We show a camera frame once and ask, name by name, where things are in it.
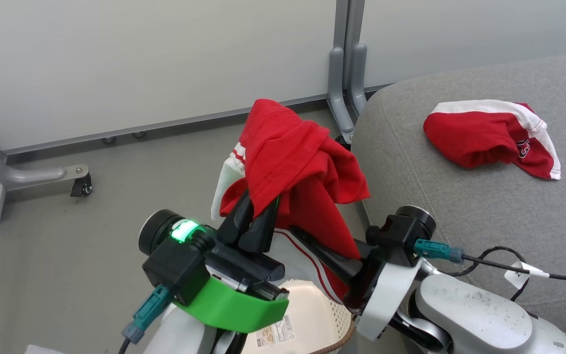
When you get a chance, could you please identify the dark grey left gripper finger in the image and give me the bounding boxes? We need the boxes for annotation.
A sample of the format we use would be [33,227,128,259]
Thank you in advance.
[238,196,280,254]
[217,189,255,246]

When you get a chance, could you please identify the grey metal partition leg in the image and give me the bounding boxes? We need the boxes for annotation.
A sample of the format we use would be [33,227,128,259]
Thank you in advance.
[0,112,90,192]

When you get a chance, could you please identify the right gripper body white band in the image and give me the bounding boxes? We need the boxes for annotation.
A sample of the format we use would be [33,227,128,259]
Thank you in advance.
[346,246,424,343]

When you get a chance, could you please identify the red t-shirt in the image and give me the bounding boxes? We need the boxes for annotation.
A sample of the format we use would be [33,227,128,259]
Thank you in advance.
[219,98,371,301]

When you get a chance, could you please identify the white plastic laundry basket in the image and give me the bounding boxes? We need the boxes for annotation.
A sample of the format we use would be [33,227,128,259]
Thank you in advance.
[240,278,358,354]

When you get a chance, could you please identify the grey fabric sofa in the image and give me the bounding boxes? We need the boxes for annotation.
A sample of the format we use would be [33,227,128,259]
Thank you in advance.
[351,52,566,346]

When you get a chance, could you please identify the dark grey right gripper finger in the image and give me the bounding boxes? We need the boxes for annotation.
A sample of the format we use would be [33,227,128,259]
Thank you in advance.
[290,226,365,286]

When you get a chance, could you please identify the white cable label tag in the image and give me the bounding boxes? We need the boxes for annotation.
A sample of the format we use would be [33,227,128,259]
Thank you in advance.
[504,262,550,290]

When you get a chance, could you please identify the red shorts with white trim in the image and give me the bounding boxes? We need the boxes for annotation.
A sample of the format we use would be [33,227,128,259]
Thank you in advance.
[423,100,562,180]

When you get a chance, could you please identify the grey partition bottom rail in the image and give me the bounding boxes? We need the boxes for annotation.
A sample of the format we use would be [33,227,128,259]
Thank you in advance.
[3,93,334,159]

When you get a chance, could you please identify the printed basket label sticker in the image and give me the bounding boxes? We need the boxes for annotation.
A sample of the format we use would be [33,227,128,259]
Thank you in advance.
[255,315,296,348]

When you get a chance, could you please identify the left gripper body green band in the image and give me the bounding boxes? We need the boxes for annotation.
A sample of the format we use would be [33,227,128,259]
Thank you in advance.
[172,243,290,334]

